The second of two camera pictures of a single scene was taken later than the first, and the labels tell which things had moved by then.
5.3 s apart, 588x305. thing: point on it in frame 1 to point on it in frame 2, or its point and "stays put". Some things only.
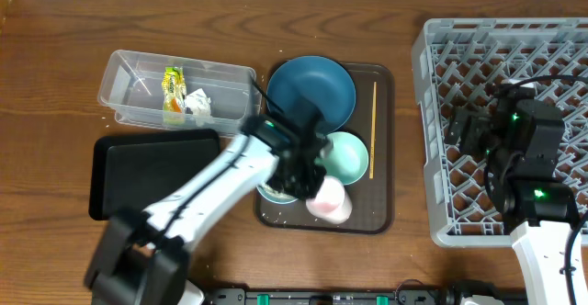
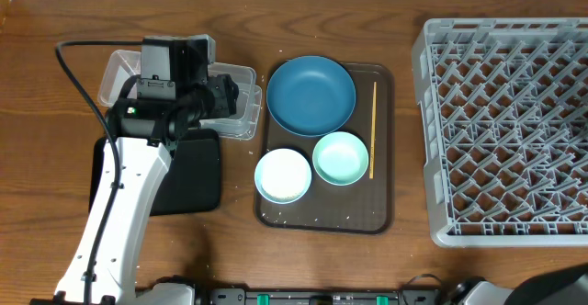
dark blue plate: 314,85 stays put
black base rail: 348,296 stays put
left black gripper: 311,186 to 224,105
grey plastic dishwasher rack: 460,62 stays put
